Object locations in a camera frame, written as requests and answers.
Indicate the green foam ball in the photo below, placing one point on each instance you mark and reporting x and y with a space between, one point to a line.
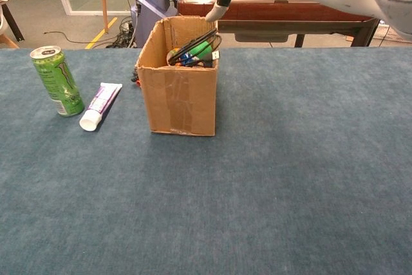
201 50

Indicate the blue snack packet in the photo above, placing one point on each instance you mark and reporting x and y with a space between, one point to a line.
186 60

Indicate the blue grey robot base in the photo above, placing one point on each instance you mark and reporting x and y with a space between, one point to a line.
151 14

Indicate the brown cardboard box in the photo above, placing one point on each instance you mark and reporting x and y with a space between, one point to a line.
180 101

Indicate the brown mahjong table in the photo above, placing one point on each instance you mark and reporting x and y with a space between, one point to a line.
273 7

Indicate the orange jelly cup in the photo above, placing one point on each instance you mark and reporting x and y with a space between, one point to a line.
172 53

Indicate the white power board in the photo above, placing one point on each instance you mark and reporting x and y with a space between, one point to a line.
125 26

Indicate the white plastic basket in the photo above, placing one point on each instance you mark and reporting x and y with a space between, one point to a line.
392 35

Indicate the purple white toothpaste tube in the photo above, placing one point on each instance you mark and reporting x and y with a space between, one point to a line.
101 101

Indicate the green energy drink can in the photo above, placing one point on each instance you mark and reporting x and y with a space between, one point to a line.
61 85

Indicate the black slanted pole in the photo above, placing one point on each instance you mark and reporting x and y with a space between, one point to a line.
13 20

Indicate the blue felt table cover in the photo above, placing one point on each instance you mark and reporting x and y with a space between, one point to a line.
193 207

